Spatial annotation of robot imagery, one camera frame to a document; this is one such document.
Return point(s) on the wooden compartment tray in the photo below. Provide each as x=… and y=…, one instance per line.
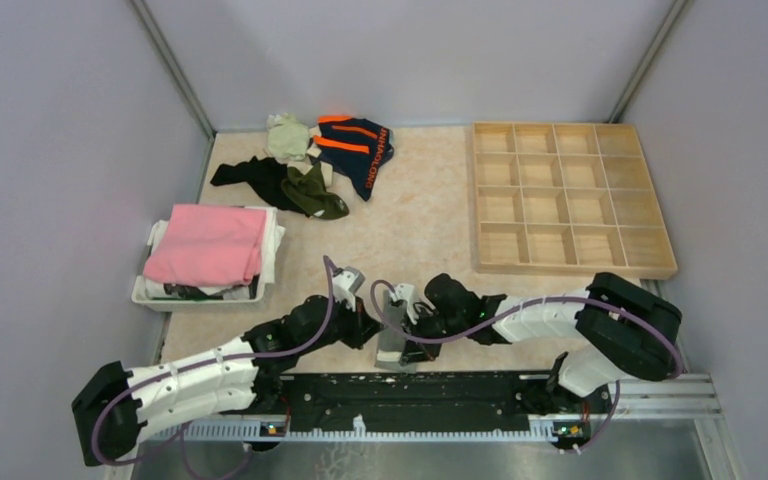
x=566, y=199

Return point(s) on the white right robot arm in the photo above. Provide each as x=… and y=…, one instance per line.
x=627, y=330

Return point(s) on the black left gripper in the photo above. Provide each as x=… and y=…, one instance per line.
x=361, y=324

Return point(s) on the dark green underwear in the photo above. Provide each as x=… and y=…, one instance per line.
x=309, y=194

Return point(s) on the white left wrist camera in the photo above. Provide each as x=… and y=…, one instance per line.
x=346, y=282

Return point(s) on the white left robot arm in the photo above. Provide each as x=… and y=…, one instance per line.
x=117, y=408

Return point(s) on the aluminium frame rail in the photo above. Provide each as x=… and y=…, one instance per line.
x=688, y=397

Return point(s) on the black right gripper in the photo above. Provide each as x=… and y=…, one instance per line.
x=415, y=351

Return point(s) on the grey underwear white waistband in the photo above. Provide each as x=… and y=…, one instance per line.
x=394, y=352

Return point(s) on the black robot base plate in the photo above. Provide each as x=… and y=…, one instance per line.
x=425, y=402

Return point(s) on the pink folded cloth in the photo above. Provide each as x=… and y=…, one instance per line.
x=209, y=246

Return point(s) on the navy orange underwear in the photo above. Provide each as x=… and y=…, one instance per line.
x=356, y=148

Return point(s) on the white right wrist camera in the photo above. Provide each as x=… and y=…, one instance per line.
x=401, y=300

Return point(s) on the light green underwear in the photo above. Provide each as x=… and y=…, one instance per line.
x=287, y=138

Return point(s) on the black underwear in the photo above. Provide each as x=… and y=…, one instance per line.
x=264, y=176

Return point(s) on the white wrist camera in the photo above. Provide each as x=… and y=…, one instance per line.
x=401, y=300
x=346, y=282

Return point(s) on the white perforated plastic basket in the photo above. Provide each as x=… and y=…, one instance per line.
x=259, y=301

